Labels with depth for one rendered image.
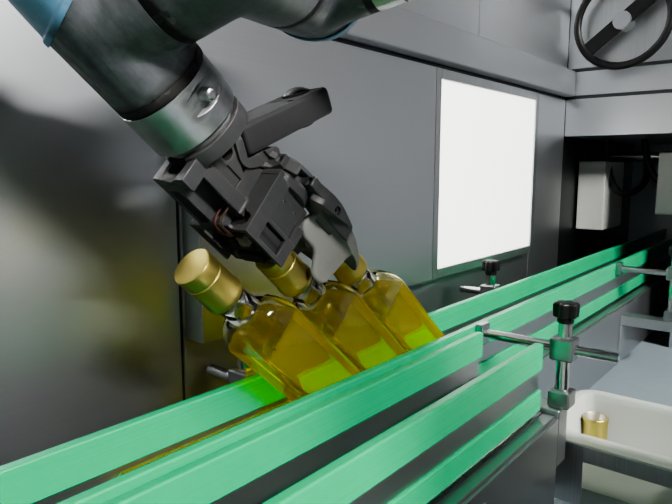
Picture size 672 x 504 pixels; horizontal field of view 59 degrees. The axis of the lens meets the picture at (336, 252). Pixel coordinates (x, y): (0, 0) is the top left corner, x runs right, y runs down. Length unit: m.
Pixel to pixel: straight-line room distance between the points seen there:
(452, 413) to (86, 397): 0.34
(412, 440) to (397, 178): 0.48
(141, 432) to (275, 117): 0.27
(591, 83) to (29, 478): 1.43
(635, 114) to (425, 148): 0.73
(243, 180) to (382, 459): 0.24
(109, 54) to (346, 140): 0.44
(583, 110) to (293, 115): 1.17
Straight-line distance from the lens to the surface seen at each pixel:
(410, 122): 0.92
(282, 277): 0.53
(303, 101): 0.53
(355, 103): 0.82
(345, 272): 0.60
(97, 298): 0.61
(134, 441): 0.52
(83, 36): 0.41
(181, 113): 0.43
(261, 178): 0.50
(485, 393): 0.60
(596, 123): 1.60
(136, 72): 0.42
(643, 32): 1.60
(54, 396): 0.61
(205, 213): 0.48
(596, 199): 1.72
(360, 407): 0.56
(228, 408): 0.57
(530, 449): 0.69
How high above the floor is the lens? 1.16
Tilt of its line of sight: 8 degrees down
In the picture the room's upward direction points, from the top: straight up
